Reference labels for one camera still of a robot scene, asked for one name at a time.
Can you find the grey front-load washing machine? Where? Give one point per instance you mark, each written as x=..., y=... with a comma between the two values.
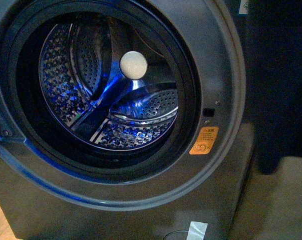
x=54, y=186

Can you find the orange warning sticker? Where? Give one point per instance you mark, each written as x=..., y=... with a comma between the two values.
x=205, y=141

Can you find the white tape label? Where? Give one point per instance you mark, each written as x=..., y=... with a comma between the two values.
x=197, y=230

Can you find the grey cabinet beside washer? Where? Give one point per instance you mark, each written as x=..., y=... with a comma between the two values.
x=271, y=201

